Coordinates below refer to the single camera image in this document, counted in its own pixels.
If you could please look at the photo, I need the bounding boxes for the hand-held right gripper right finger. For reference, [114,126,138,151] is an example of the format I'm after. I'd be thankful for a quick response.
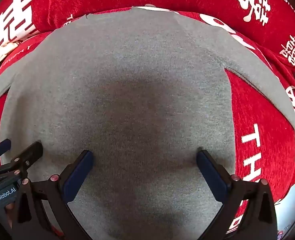
[196,149,278,240]

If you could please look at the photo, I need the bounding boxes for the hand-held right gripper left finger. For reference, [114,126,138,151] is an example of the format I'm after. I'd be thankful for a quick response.
[11,150,94,240]

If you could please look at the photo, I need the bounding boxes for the grey knit garment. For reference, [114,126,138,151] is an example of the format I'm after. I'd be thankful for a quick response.
[0,6,295,240]

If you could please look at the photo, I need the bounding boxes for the person's left hand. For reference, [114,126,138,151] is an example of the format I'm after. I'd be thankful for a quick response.
[3,202,15,228]

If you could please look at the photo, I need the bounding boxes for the pale printed sheet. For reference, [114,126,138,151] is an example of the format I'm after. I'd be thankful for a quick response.
[275,180,295,240]

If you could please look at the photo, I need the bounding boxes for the cream cloth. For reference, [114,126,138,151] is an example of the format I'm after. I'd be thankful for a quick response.
[0,42,20,68]

